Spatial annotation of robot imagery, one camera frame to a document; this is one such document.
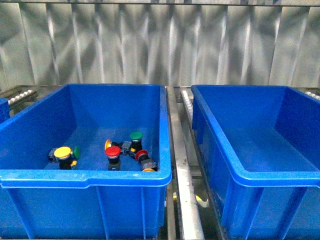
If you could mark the red mushroom push button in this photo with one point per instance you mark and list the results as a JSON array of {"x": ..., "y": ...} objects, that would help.
[{"x": 113, "y": 156}]

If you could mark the yellow mushroom push button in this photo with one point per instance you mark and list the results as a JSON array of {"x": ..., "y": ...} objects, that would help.
[{"x": 65, "y": 158}]

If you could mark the blue bin with buttons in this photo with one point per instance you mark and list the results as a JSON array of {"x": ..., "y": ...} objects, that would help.
[{"x": 38, "y": 200}]

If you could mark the green upright push button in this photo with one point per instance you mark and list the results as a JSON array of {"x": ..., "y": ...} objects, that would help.
[{"x": 136, "y": 141}]

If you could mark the white roller track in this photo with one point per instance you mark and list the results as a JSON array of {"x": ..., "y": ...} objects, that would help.
[{"x": 187, "y": 104}]

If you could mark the red button lying sideways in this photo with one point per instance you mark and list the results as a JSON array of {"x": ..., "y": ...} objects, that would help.
[{"x": 145, "y": 161}]

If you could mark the orange button lying sideways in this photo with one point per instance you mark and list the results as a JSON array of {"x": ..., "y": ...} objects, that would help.
[{"x": 125, "y": 147}]

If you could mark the yellow button at bin edge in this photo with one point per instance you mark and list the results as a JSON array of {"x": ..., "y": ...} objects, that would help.
[{"x": 148, "y": 170}]

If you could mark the green button lying sideways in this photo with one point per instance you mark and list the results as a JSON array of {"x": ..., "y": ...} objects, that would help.
[{"x": 76, "y": 152}]

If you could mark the empty blue middle bin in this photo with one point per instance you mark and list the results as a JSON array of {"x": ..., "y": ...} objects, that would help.
[{"x": 260, "y": 150}]

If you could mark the left roller track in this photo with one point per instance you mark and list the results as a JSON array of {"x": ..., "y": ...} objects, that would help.
[{"x": 26, "y": 96}]

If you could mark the far left blue bin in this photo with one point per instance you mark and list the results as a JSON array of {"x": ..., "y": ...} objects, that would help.
[{"x": 4, "y": 110}]

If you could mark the metal centre rail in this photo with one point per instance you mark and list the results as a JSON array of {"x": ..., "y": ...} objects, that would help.
[{"x": 189, "y": 218}]

